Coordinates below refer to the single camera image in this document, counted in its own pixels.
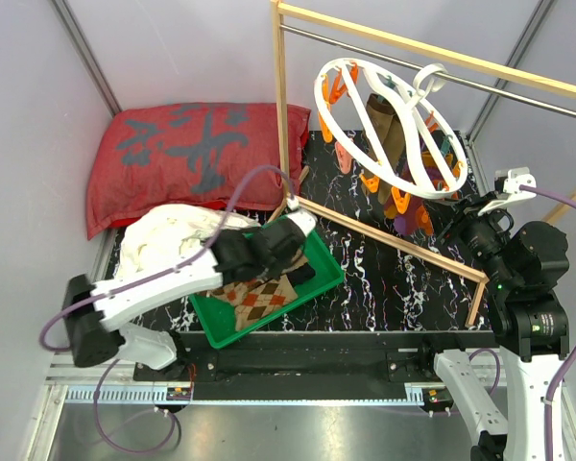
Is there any purple yellow hanging sock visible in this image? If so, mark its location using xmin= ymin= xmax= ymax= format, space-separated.
xmin=384 ymin=151 xmax=444 ymax=236

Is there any green plastic bin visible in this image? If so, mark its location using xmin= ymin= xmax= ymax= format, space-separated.
xmin=189 ymin=231 xmax=345 ymax=350

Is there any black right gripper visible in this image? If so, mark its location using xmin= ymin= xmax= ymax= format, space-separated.
xmin=422 ymin=188 xmax=518 ymax=289

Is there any brown hanging sock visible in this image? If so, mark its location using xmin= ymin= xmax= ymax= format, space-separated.
xmin=366 ymin=93 xmax=397 ymax=167
xmin=376 ymin=112 xmax=412 ymax=203

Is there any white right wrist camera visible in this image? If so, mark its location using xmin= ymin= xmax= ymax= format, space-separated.
xmin=478 ymin=167 xmax=537 ymax=216

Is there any orange hanging sock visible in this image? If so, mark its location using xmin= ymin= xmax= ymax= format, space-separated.
xmin=394 ymin=195 xmax=433 ymax=236

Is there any red patterned pillow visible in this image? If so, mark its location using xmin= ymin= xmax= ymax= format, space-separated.
xmin=85 ymin=101 xmax=312 ymax=240

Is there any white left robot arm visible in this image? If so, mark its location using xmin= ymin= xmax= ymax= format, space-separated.
xmin=65 ymin=209 xmax=317 ymax=380

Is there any dark navy sock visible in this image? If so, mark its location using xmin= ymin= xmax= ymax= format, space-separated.
xmin=285 ymin=262 xmax=316 ymax=287

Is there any white crumpled cloth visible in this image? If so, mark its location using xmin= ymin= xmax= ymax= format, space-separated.
xmin=112 ymin=204 xmax=262 ymax=284

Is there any wooden clothes rack frame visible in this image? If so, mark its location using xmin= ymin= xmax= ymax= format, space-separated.
xmin=266 ymin=0 xmax=576 ymax=328

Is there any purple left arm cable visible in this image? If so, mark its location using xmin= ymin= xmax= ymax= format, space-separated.
xmin=38 ymin=164 xmax=300 ymax=454

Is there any white round clip hanger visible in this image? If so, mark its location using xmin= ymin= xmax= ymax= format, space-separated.
xmin=314 ymin=58 xmax=468 ymax=200

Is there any orange clothes clip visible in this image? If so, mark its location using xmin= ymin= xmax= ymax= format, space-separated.
xmin=388 ymin=186 xmax=411 ymax=218

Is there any metal rack rod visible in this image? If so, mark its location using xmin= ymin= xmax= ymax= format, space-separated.
xmin=279 ymin=21 xmax=576 ymax=122

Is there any black mounting rail base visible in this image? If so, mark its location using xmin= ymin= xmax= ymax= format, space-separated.
xmin=74 ymin=328 xmax=570 ymax=402

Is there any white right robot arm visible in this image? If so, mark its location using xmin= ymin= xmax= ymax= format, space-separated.
xmin=416 ymin=193 xmax=569 ymax=460

